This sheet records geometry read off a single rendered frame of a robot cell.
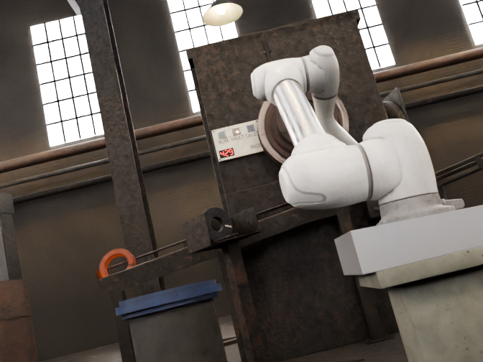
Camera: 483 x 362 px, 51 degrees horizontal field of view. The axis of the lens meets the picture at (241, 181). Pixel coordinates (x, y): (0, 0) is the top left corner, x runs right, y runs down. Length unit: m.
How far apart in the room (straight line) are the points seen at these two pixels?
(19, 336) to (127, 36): 6.73
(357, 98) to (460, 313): 1.77
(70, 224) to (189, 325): 7.86
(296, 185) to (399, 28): 8.89
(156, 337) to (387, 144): 0.80
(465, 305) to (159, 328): 0.78
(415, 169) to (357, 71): 1.65
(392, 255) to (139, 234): 4.13
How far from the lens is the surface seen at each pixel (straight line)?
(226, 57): 2.92
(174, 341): 1.43
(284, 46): 2.94
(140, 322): 1.47
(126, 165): 5.33
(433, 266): 1.23
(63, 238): 9.24
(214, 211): 2.17
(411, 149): 1.34
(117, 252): 2.65
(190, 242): 2.22
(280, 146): 2.55
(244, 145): 2.71
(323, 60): 1.83
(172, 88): 9.39
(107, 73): 5.72
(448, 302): 1.31
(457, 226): 1.27
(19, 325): 4.49
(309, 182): 1.28
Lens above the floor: 0.39
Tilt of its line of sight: 12 degrees up
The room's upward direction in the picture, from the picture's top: 14 degrees counter-clockwise
